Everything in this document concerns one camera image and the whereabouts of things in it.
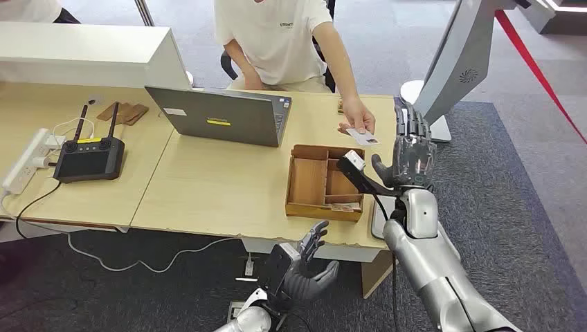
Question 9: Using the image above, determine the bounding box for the white desk cable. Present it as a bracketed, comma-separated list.
[51, 118, 96, 149]

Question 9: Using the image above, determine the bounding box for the white floor cable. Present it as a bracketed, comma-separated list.
[0, 191, 242, 275]

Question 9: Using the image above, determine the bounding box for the white ID card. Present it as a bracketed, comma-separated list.
[346, 128, 381, 147]

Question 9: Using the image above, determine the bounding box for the grey metal pole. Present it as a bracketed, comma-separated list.
[134, 0, 156, 27]

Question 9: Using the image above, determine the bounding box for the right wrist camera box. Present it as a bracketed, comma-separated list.
[336, 150, 397, 198]

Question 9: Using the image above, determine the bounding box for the wooden organizer tray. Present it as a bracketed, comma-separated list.
[285, 144, 366, 223]

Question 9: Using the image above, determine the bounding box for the black controller cable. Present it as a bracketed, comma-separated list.
[16, 181, 63, 240]

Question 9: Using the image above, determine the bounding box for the white kiosk stand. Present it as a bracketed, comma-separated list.
[399, 0, 533, 143]

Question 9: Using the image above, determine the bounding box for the person's left hand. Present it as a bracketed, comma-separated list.
[338, 97, 376, 135]

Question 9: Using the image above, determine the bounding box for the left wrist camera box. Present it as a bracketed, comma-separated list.
[263, 243, 302, 297]

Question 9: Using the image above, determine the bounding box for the person's right hand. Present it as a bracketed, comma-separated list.
[243, 72, 264, 91]

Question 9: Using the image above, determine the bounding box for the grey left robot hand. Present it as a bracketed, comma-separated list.
[280, 221, 341, 302]

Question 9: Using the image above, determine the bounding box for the white reception counter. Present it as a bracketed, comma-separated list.
[0, 21, 192, 90]

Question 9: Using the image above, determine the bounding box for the grey display plinth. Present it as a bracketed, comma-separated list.
[518, 0, 587, 37]

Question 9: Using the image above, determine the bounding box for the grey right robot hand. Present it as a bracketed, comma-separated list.
[370, 104, 438, 191]

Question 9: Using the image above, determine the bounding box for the white round stanchion base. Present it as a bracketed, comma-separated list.
[399, 80, 425, 107]

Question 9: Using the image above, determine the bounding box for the dark grey floor rug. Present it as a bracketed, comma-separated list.
[0, 100, 587, 332]

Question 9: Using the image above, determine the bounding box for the white card reader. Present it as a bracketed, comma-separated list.
[370, 196, 396, 240]

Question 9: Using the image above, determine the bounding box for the black remote controller with antennas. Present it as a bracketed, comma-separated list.
[53, 101, 125, 184]

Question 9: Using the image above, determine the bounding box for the person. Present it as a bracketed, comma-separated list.
[214, 0, 377, 136]
[0, 0, 81, 24]

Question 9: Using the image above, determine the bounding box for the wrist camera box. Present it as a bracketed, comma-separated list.
[263, 243, 302, 297]
[336, 150, 397, 198]

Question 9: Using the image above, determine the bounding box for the white power strip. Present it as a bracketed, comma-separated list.
[2, 128, 51, 196]

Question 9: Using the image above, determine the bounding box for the grey laptop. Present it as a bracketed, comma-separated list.
[145, 85, 293, 149]

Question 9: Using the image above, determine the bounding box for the red barrier belt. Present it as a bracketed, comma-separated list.
[494, 9, 587, 145]

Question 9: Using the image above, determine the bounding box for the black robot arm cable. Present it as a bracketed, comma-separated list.
[372, 192, 401, 332]

